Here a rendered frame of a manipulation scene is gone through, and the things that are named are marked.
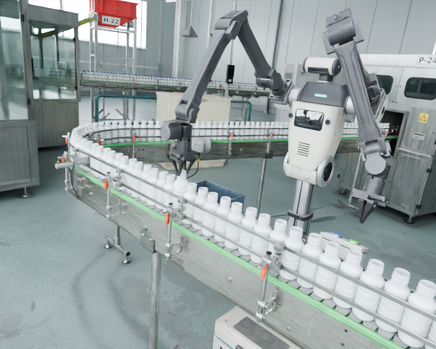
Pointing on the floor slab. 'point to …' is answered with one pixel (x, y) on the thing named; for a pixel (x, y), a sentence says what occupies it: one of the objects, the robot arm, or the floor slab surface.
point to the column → (179, 39)
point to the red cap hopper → (129, 12)
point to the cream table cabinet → (214, 107)
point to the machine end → (412, 133)
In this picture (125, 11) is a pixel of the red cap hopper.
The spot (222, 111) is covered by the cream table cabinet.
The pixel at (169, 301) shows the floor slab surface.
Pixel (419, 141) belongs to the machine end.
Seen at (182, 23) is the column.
